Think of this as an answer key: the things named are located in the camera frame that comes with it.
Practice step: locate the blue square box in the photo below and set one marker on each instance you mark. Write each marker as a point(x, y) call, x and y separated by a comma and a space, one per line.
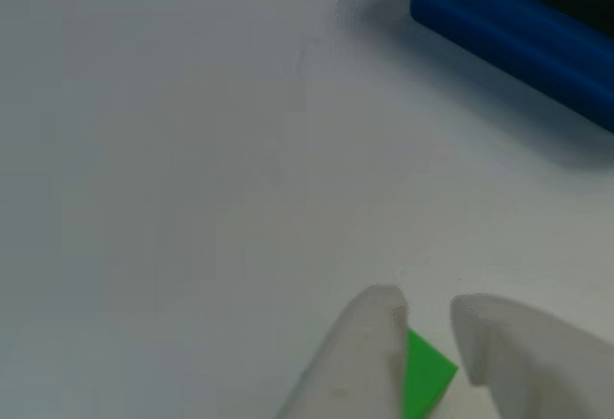
point(503, 35)

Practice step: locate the green cube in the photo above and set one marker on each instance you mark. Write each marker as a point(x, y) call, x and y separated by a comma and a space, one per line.
point(427, 376)

